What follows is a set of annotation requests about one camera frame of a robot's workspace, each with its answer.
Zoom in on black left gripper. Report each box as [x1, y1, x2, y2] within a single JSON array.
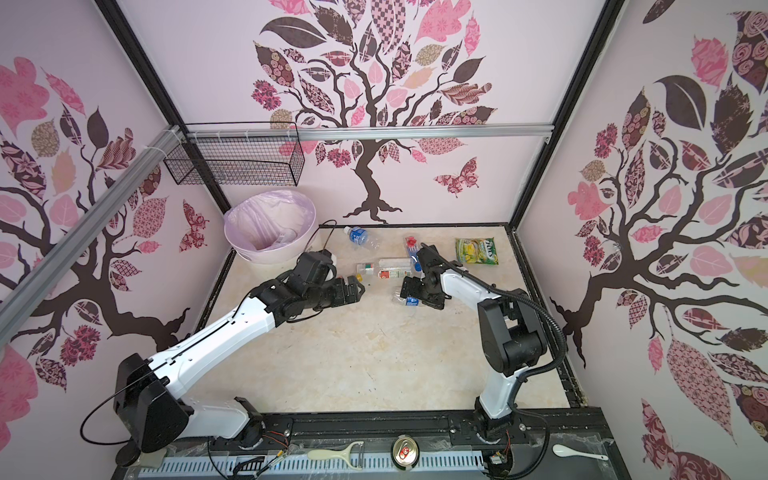
[[305, 275, 365, 311]]

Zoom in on fiji bottle blue label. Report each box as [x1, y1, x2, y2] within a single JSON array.
[[405, 236, 422, 273]]

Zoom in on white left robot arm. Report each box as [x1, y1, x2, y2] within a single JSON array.
[[113, 250, 365, 453]]

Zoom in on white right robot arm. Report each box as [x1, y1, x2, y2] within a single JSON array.
[[400, 244, 548, 430]]

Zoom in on cream bin with pink liner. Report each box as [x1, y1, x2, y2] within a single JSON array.
[[224, 189, 318, 266]]

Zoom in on clear flat bottle green red label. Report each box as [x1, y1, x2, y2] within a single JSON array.
[[356, 258, 414, 279]]

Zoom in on clear bottle blue label back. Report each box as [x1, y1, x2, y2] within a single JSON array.
[[344, 226, 380, 250]]

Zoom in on green yellow snack bag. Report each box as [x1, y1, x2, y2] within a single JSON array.
[[455, 238, 499, 265]]

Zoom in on cream vegetable peeler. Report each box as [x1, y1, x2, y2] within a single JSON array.
[[307, 441, 365, 470]]

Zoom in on crushed metal can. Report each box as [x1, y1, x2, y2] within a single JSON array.
[[391, 435, 420, 471]]

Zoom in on white plastic spoon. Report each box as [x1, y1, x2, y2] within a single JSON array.
[[552, 444, 609, 462]]

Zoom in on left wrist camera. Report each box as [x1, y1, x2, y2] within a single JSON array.
[[294, 249, 337, 283]]

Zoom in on black flexible cable conduit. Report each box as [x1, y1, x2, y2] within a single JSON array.
[[419, 242, 568, 480]]

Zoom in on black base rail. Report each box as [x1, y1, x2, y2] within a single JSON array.
[[128, 407, 613, 451]]

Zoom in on black wire mesh basket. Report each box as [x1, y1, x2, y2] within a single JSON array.
[[164, 120, 305, 187]]

